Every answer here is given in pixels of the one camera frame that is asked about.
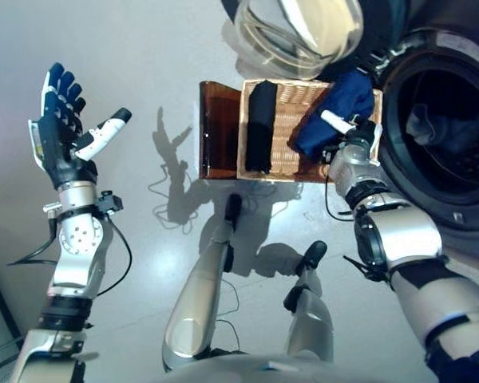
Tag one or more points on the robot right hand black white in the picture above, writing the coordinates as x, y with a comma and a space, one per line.
365, 133

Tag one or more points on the robot left hand black white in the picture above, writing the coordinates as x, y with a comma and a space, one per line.
60, 139

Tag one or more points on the blue garment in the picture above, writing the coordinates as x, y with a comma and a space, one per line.
347, 95

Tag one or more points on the white garment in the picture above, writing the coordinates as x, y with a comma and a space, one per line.
427, 127

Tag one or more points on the black garment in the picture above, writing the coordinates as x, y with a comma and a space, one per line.
259, 127

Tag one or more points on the robot left arm silver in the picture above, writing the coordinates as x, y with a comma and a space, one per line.
77, 239

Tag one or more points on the robot right arm silver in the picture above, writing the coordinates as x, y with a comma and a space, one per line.
407, 239

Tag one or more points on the dark grey washing machine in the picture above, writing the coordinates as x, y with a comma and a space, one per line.
463, 207

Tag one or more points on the rectangular wicker laundry basket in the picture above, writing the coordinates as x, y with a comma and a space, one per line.
291, 107

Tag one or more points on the round glass washer door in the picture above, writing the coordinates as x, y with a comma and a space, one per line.
295, 32

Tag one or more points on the brown acrylic stand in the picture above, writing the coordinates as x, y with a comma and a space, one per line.
219, 127

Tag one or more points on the robot right leg silver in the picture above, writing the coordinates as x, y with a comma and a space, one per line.
311, 319

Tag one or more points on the robot leg silver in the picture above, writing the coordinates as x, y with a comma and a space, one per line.
195, 295
311, 319

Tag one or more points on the robot left leg silver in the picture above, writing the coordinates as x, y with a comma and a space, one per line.
195, 295

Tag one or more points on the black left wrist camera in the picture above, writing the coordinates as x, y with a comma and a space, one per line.
111, 202

